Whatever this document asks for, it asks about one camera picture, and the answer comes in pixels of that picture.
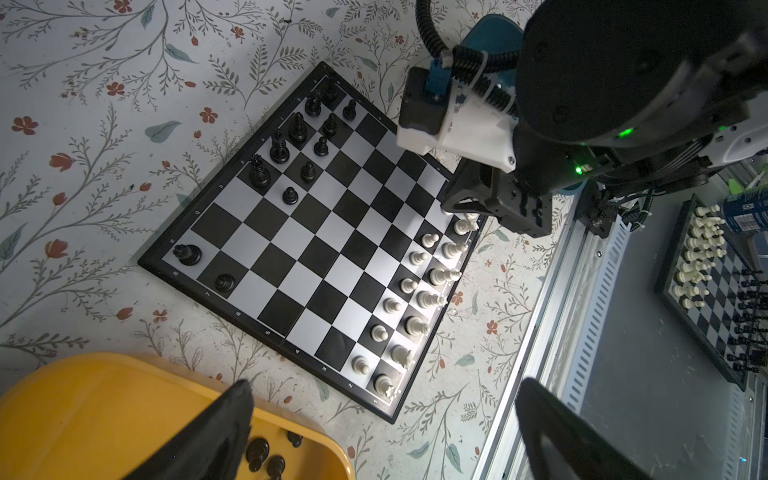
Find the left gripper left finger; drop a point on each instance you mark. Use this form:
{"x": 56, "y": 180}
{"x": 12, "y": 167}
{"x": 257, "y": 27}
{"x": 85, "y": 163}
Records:
{"x": 210, "y": 446}

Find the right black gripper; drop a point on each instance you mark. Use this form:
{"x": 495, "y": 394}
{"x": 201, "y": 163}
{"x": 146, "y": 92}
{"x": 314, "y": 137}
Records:
{"x": 482, "y": 189}

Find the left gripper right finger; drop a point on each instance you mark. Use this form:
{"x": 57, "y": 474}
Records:
{"x": 560, "y": 445}

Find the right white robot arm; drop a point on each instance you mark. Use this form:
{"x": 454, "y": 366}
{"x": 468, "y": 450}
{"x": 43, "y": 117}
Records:
{"x": 636, "y": 96}

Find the black pieces in yellow tray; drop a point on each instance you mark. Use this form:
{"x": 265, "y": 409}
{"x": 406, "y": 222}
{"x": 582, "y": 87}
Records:
{"x": 276, "y": 455}

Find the black white chess board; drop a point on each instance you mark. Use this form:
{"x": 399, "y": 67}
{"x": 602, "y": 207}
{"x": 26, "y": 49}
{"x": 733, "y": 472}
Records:
{"x": 326, "y": 241}

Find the teal plastic tray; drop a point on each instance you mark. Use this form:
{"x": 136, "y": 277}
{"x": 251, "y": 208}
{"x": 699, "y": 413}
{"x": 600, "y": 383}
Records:
{"x": 496, "y": 34}

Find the blue white box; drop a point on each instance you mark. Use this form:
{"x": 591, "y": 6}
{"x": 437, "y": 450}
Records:
{"x": 747, "y": 211}

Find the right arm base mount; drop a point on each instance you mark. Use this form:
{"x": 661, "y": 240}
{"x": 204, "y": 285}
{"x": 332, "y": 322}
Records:
{"x": 598, "y": 210}

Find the aluminium front rail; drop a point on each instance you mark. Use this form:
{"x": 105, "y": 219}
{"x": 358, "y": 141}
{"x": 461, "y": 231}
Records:
{"x": 561, "y": 340}

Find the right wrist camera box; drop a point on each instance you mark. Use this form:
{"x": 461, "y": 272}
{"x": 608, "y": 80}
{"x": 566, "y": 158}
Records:
{"x": 459, "y": 122}

